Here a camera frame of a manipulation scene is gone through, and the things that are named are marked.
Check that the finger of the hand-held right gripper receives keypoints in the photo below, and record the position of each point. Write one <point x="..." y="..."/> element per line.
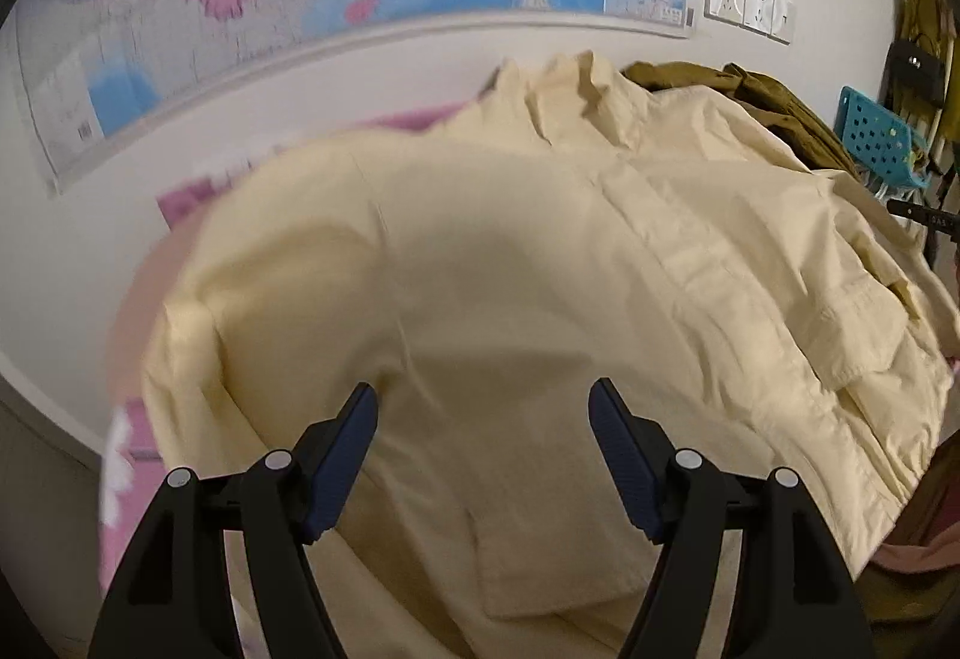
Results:
<point x="919" y="213"/>

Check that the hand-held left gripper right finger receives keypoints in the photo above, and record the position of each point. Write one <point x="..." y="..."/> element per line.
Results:
<point x="622" y="456"/>

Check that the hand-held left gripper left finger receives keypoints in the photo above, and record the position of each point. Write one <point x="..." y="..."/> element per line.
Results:
<point x="345" y="464"/>

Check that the cream yellow shirt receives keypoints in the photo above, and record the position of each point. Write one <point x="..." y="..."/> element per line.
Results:
<point x="487" y="254"/>

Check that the rack with yellow clothes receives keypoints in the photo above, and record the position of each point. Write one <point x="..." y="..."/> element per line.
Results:
<point x="921" y="11"/>

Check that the blue perforated plastic basket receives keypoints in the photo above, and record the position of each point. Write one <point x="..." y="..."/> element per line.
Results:
<point x="877" y="138"/>

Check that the olive green jacket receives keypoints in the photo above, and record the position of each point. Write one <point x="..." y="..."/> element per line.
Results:
<point x="787" y="112"/>

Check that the beige pink pillow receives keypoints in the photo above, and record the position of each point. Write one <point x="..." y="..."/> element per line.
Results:
<point x="135" y="314"/>

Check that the dark olive cloth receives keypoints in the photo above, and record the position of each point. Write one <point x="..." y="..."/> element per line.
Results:
<point x="930" y="494"/>

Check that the dusty pink cloth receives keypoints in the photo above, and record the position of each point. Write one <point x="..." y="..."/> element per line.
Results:
<point x="915" y="558"/>

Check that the pink bed sheet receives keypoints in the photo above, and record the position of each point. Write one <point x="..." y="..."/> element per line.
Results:
<point x="397" y="121"/>

